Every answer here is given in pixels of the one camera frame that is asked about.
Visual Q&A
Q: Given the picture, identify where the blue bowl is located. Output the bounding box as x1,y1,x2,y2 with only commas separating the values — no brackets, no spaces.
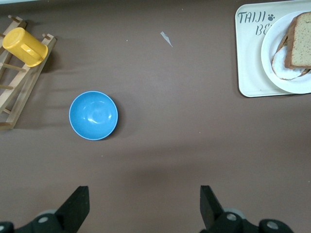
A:
69,91,119,141

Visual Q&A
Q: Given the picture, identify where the brown bread slice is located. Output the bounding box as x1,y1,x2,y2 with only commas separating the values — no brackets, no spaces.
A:
276,18,311,77
284,12,311,69

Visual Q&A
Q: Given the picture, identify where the fried egg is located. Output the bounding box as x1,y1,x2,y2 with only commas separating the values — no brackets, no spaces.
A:
271,46,311,80

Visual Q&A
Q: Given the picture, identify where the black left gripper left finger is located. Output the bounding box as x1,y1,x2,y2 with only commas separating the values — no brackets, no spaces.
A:
0,185,90,233

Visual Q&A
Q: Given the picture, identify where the yellow mug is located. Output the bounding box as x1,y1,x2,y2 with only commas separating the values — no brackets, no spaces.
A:
2,27,49,67

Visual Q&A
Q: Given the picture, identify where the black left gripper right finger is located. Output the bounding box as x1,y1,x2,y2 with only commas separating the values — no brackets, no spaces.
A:
199,185,292,233

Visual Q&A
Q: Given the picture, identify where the white round plate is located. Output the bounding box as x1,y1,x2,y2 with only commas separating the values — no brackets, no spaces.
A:
261,11,311,94

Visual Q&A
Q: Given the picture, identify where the small paper scrap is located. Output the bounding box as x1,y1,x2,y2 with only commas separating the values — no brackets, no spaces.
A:
160,31,173,48

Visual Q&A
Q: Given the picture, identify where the cream tray with bear print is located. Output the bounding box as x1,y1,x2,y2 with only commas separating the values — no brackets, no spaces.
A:
234,0,311,98

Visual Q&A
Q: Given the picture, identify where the wooden drying rack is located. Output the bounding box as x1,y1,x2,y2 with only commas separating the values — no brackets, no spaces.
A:
0,15,58,131

